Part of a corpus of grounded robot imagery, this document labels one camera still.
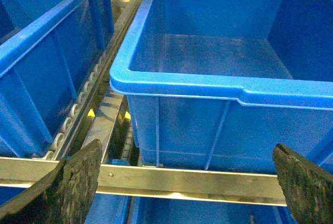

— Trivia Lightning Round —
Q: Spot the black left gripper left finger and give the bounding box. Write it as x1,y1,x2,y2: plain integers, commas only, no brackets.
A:
1,139,103,223

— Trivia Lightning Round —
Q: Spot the roller conveyor track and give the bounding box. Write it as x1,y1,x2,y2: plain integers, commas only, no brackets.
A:
41,0,142,161

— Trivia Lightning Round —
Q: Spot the metal divider rail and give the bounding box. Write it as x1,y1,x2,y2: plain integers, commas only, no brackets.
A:
82,88,127,163

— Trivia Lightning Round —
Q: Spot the blue bin lower shelf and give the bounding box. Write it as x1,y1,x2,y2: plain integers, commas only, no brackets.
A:
0,186,299,224

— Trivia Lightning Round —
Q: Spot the metal shelf front rail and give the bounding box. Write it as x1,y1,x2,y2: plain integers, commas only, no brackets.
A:
0,156,287,206

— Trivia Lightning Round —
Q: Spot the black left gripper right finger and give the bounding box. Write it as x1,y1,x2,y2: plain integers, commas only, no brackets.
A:
273,143,332,223

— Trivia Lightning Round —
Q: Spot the empty blue plastic bin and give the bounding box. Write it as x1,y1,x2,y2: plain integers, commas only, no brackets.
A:
110,0,332,174

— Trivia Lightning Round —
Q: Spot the blue bin holding buttons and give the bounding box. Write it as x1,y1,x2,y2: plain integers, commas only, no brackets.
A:
1,0,114,158

